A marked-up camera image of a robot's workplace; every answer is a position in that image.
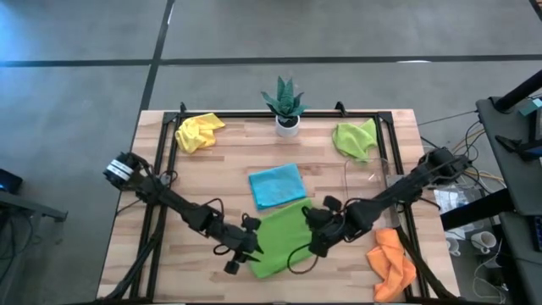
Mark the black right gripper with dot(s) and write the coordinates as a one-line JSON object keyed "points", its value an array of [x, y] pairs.
{"points": [[328, 224]]}

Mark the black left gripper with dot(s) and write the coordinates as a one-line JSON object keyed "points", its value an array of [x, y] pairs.
{"points": [[237, 241]]}

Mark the green microfiber towel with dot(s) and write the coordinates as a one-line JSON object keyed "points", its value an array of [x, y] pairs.
{"points": [[279, 237]]}

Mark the blue microfiber towel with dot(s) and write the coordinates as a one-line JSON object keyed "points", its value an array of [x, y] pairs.
{"points": [[277, 186]]}

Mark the lime microfiber towel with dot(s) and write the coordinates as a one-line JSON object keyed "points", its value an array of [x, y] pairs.
{"points": [[353, 137]]}

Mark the yellow microfiber towel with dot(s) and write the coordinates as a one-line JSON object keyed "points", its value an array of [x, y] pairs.
{"points": [[197, 133]]}

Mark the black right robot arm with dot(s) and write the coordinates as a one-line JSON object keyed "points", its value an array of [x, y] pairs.
{"points": [[398, 192]]}

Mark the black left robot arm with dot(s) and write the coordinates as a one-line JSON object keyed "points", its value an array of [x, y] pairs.
{"points": [[178, 207]]}

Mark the orange microfiber towel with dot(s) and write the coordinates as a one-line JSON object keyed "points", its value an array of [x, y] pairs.
{"points": [[391, 267]]}

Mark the clear plastic bin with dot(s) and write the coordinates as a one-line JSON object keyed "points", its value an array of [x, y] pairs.
{"points": [[368, 186]]}

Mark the white plant pot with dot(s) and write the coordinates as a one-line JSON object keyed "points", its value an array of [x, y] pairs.
{"points": [[288, 132]]}

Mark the white mug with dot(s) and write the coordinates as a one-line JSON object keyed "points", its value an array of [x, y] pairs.
{"points": [[453, 246], [482, 240]]}

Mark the clear plastic bag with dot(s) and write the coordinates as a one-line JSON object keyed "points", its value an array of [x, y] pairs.
{"points": [[453, 199]]}

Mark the green snake plant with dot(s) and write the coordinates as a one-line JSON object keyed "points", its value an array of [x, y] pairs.
{"points": [[285, 99]]}

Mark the black floor beam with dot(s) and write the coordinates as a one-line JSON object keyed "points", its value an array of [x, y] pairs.
{"points": [[478, 209]]}

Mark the dark grey desk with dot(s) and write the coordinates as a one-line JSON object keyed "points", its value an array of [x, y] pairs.
{"points": [[508, 178]]}

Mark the black desk device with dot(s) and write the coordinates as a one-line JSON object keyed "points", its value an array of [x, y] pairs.
{"points": [[518, 146]]}

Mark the grey side desk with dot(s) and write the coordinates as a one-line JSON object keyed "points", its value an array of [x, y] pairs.
{"points": [[29, 207]]}

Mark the black pole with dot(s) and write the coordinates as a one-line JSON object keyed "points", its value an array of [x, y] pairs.
{"points": [[521, 91]]}

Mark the teal object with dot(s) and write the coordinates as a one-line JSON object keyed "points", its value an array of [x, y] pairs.
{"points": [[531, 106]]}

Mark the black box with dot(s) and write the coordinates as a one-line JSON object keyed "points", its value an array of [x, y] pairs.
{"points": [[8, 182]]}

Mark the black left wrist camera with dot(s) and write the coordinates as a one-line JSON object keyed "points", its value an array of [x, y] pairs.
{"points": [[231, 267]]}

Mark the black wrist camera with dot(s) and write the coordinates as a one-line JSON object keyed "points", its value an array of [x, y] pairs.
{"points": [[319, 250], [231, 267]]}

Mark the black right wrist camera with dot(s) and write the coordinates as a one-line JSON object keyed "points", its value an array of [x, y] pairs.
{"points": [[319, 250]]}

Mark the black aluminium rig frame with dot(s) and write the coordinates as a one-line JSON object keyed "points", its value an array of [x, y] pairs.
{"points": [[245, 114]]}

